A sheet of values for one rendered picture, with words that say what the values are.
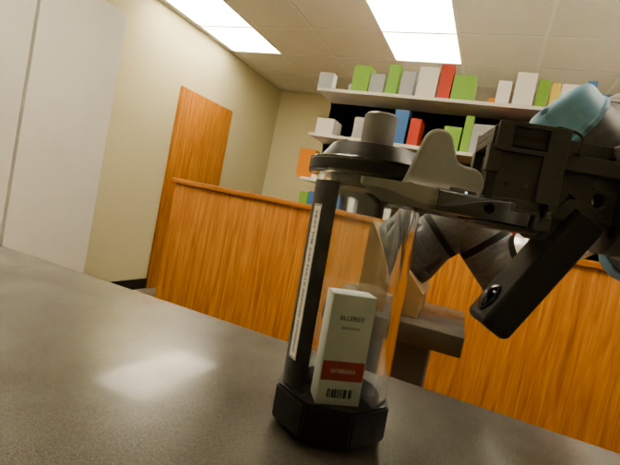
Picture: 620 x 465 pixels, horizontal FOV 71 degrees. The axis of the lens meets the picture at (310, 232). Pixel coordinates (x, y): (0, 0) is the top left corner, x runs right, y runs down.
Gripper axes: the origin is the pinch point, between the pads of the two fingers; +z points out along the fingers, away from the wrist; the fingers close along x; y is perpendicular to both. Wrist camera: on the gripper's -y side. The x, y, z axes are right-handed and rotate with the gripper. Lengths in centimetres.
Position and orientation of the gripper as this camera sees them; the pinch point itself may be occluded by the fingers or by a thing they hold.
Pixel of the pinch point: (369, 194)
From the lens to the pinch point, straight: 38.1
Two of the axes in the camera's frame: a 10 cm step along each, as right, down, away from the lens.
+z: -9.7, -1.9, 1.2
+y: 1.8, -9.8, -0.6
